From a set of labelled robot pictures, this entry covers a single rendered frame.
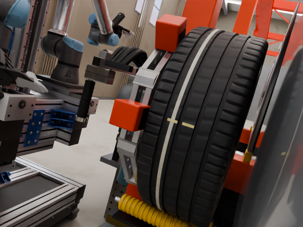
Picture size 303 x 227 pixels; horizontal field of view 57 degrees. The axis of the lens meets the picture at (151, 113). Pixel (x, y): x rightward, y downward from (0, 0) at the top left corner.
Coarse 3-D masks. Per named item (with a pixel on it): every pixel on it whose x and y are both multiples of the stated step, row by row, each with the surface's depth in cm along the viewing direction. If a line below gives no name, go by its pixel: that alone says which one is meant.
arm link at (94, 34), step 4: (92, 28) 175; (96, 28) 175; (92, 32) 175; (96, 32) 174; (100, 32) 173; (88, 36) 177; (92, 36) 175; (96, 36) 173; (88, 40) 176; (92, 40) 175; (96, 40) 174; (92, 44) 176; (96, 44) 177
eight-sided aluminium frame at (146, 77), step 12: (156, 60) 87; (168, 60) 85; (144, 72) 81; (156, 72) 80; (144, 84) 80; (156, 84) 80; (132, 96) 81; (144, 96) 80; (120, 132) 83; (120, 144) 83; (132, 144) 82; (120, 156) 87; (132, 156) 83; (132, 168) 97; (132, 180) 97
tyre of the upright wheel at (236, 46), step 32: (192, 32) 84; (224, 32) 85; (224, 64) 72; (256, 64) 72; (160, 96) 73; (192, 96) 70; (224, 96) 69; (160, 128) 72; (192, 128) 69; (224, 128) 67; (192, 160) 70; (224, 160) 67; (160, 192) 79; (192, 192) 73
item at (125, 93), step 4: (128, 84) 110; (124, 88) 107; (128, 88) 107; (120, 92) 106; (124, 92) 106; (128, 92) 105; (144, 92) 104; (120, 96) 106; (124, 96) 105; (128, 96) 105; (140, 100) 102
